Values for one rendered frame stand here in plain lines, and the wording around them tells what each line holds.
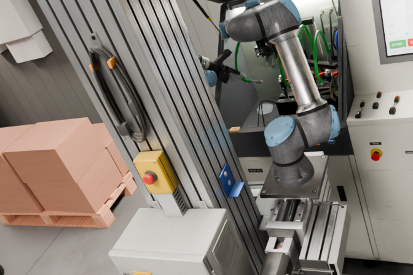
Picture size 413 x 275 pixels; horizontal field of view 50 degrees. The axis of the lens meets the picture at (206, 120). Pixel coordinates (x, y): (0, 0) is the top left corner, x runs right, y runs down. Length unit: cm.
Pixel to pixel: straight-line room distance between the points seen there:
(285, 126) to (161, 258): 62
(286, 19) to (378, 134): 74
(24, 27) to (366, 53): 371
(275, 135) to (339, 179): 78
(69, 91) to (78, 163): 200
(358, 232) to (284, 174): 95
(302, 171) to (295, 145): 12
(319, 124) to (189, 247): 63
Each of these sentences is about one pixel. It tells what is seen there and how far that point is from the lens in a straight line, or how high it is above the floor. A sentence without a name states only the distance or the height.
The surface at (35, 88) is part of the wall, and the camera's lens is 580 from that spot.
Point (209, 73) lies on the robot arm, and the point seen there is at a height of 137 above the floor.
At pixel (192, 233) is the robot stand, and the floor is 123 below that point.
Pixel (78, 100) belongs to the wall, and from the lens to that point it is 547.
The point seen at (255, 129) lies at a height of 95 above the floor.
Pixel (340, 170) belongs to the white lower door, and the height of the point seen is 70.
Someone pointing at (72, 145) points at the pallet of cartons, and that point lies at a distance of 356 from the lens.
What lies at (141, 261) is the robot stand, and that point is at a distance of 140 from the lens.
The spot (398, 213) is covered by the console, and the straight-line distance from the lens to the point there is 238.
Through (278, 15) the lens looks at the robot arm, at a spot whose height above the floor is 160.
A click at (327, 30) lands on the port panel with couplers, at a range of 244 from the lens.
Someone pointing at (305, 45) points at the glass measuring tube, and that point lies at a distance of 252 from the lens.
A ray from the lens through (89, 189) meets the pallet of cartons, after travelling 368.
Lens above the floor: 209
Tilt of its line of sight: 27 degrees down
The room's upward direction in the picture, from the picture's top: 23 degrees counter-clockwise
